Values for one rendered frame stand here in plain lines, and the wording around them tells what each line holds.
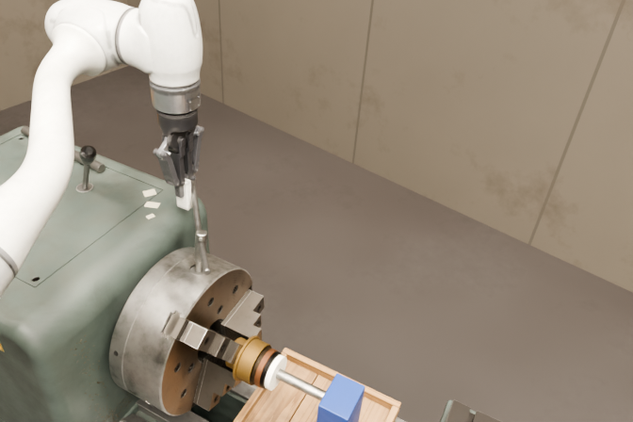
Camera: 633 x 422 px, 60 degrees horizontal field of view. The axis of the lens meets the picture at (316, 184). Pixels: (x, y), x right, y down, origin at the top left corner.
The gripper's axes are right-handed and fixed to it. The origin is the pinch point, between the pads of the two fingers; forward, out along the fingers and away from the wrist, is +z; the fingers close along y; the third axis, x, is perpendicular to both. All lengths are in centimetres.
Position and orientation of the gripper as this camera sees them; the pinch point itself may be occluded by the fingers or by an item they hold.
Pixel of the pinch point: (184, 193)
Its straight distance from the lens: 118.7
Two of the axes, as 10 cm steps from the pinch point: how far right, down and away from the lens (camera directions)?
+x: -8.9, -3.1, 3.4
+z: -0.7, 8.2, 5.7
